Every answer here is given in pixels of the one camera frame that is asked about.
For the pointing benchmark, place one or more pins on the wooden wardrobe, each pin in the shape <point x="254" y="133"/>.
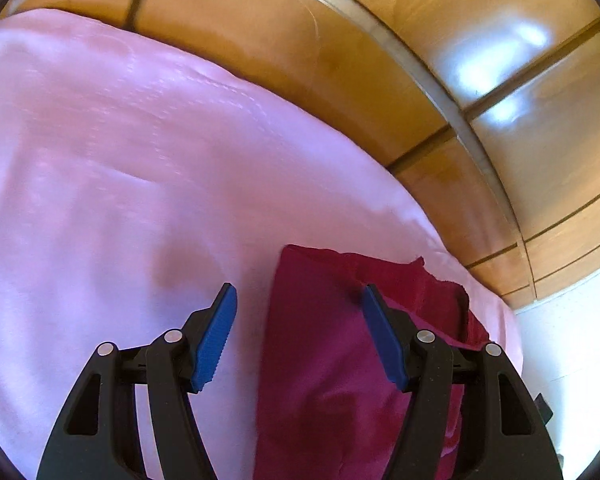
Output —
<point x="380" y="85"/>

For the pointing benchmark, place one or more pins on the dark red garment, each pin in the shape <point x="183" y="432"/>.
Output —
<point x="320" y="360"/>

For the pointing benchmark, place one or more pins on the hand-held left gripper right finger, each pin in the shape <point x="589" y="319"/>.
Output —
<point x="385" y="340"/>

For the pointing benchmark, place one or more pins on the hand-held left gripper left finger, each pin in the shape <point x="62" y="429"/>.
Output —
<point x="215" y="340"/>

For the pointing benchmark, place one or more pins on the small dark object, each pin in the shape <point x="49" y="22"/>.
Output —
<point x="544" y="407"/>

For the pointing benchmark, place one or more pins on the pink blanket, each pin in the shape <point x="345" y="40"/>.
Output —
<point x="130" y="185"/>

